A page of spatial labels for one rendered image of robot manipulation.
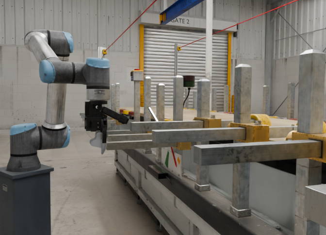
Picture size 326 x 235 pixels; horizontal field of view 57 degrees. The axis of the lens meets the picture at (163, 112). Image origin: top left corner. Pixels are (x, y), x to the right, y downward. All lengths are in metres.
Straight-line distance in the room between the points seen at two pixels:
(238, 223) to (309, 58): 0.47
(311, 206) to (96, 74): 0.97
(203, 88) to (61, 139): 1.15
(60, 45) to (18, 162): 0.73
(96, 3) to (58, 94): 7.97
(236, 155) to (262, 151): 0.05
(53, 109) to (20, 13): 7.74
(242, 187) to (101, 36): 8.81
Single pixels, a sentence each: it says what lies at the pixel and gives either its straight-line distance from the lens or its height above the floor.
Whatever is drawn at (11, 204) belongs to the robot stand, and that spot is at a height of 0.42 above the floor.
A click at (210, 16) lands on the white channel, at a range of 3.27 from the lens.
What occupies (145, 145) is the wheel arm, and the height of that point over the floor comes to 0.84.
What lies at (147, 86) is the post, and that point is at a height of 1.11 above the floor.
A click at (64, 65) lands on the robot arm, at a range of 1.27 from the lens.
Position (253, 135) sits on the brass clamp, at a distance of 0.82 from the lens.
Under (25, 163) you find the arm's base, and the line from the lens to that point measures 1.97.
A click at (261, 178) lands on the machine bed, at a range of 1.19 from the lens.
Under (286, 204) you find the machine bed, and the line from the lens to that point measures 1.10.
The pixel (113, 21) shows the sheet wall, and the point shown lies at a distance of 9.72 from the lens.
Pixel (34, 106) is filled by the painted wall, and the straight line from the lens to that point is 9.25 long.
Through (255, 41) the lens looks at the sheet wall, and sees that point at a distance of 11.83.
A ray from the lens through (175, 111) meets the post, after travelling 1.33.
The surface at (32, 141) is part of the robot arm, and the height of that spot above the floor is 0.77.
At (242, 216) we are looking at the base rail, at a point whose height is 0.70.
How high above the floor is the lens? 1.04
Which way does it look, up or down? 3 degrees down
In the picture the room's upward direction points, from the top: straight up
